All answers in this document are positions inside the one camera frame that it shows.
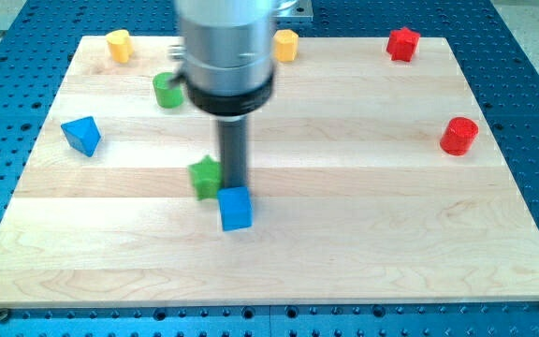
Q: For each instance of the green star block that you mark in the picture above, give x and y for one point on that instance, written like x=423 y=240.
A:
x=206 y=177

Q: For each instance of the light wooden board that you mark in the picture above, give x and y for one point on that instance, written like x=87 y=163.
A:
x=354 y=201

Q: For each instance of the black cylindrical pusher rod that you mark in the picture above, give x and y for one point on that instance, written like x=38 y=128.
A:
x=232 y=138

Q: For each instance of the yellow heart block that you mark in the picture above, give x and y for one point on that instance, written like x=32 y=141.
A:
x=120 y=45

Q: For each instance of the green cylinder block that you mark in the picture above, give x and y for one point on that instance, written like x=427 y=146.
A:
x=168 y=97

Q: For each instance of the red star block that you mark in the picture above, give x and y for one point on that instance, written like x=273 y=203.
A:
x=402 y=44

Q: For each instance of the blue cube block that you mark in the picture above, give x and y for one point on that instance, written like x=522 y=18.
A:
x=236 y=210

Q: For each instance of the yellow hexagon block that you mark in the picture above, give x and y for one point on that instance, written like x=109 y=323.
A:
x=285 y=45

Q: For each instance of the blue triangular prism block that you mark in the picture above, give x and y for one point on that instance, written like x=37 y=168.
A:
x=82 y=135

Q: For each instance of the red cylinder block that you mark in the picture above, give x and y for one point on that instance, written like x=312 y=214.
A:
x=458 y=136

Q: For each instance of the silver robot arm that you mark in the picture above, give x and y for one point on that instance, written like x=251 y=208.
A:
x=227 y=68

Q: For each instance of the silver metal mounting bracket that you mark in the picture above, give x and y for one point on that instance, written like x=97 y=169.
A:
x=294 y=10

